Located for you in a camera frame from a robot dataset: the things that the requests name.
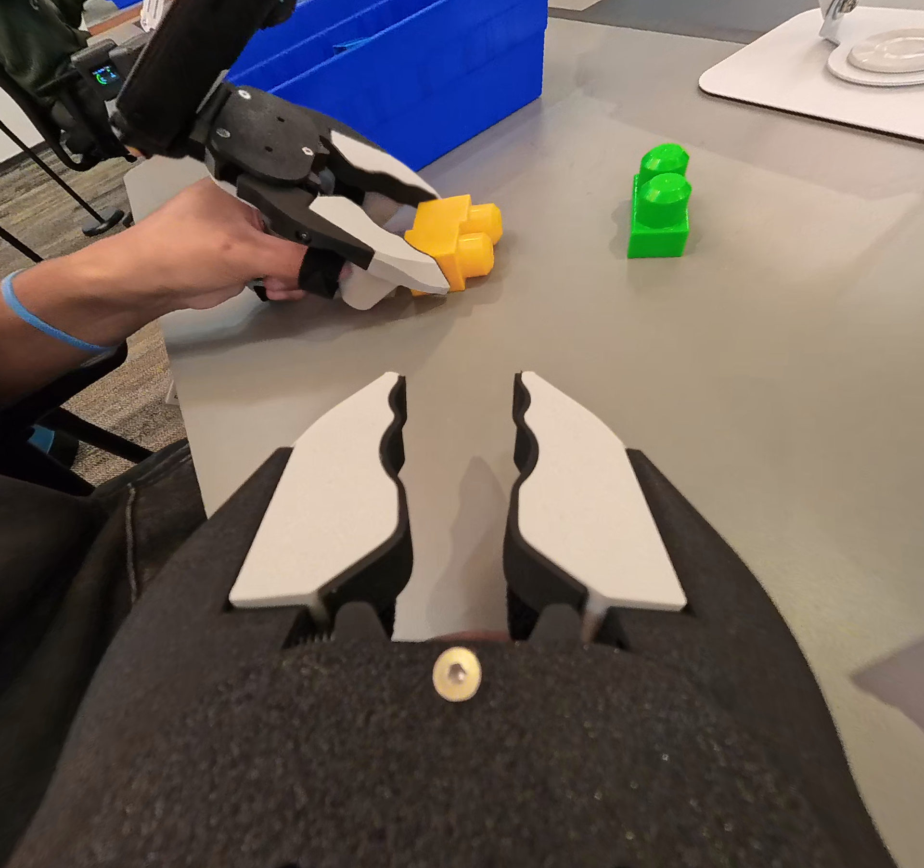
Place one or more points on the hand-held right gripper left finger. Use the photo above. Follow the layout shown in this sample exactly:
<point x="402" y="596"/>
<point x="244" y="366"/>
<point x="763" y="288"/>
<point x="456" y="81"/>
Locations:
<point x="325" y="507"/>

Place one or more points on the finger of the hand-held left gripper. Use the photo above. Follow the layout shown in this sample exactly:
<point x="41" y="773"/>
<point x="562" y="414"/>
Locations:
<point x="382" y="171"/>
<point x="393" y="258"/>

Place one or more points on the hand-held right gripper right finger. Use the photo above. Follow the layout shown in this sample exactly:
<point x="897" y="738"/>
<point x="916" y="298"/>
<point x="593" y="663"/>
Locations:
<point x="595" y="507"/>

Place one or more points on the green two-stud block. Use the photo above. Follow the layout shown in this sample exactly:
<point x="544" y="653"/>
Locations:
<point x="657" y="232"/>

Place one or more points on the grey desk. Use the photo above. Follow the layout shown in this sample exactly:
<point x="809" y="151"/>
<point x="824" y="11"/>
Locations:
<point x="577" y="319"/>

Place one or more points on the person's left hand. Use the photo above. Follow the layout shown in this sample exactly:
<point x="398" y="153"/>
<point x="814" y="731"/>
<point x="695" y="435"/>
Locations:
<point x="202" y="254"/>

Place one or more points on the black cube device with screen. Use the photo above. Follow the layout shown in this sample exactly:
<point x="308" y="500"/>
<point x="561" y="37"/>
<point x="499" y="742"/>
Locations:
<point x="105" y="81"/>

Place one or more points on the black office chair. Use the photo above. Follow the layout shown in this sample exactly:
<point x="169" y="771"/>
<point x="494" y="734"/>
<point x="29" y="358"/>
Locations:
<point x="79" y="131"/>
<point x="65" y="391"/>

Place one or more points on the printed paper sheet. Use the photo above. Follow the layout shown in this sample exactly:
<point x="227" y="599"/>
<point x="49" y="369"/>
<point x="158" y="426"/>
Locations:
<point x="173" y="393"/>

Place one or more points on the blue wristband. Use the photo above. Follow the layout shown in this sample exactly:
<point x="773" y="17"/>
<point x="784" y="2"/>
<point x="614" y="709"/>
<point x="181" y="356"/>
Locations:
<point x="43" y="323"/>

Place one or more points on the person's dark clothing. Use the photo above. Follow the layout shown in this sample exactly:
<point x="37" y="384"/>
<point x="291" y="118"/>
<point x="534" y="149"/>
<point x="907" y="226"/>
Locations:
<point x="58" y="630"/>

